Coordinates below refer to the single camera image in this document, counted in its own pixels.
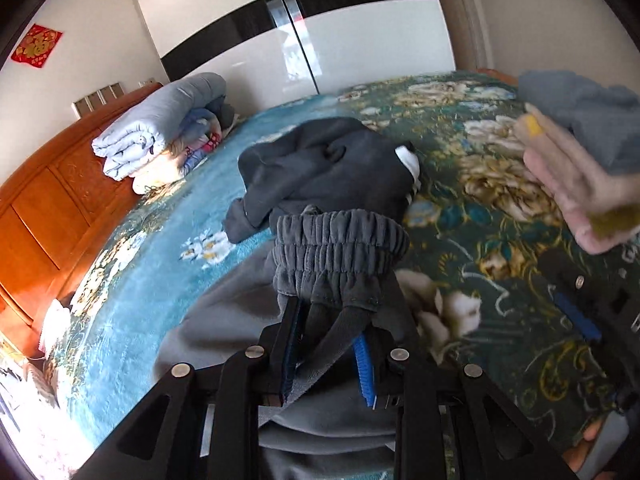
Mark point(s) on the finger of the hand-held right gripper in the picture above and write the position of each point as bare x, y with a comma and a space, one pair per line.
577, 312

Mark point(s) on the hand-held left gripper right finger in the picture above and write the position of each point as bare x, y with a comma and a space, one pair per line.
364, 367

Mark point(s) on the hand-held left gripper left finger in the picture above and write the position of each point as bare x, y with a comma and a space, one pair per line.
290, 355

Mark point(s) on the grey sweatpants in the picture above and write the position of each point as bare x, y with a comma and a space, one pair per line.
340, 245

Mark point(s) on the person's right hand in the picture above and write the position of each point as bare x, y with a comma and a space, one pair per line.
580, 452

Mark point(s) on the folded pink garment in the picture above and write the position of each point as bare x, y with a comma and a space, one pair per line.
565, 195

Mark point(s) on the floral teal bed blanket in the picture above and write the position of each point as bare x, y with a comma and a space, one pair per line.
150, 270

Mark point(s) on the folded tan fuzzy garment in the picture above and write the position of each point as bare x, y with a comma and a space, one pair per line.
542, 135

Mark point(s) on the dark grey sweatshirt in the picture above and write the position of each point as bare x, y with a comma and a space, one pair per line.
310, 170

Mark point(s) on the folded grey garment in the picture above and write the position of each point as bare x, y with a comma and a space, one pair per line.
590, 110

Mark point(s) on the folded floral print quilt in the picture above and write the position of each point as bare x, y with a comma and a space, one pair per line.
195, 142

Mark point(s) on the white cloth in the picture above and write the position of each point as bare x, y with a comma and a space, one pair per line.
56, 327

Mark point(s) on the dark pillow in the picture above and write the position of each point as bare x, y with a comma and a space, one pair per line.
227, 115

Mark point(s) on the wooden bed footboard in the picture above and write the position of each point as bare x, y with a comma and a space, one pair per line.
500, 76

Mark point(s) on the folded light blue quilt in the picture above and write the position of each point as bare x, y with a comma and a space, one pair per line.
150, 125

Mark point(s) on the wooden bed headboard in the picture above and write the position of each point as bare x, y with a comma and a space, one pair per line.
40, 220

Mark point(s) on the wooden door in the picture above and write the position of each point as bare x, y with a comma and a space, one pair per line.
465, 15

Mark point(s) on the white wardrobe with black stripe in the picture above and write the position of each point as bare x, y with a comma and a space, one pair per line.
375, 45

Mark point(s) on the wall switch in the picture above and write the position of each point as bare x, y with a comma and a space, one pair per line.
147, 81

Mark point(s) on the grey wall frame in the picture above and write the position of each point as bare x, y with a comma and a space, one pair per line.
118, 90

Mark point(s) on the red wall decoration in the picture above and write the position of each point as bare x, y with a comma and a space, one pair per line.
37, 45

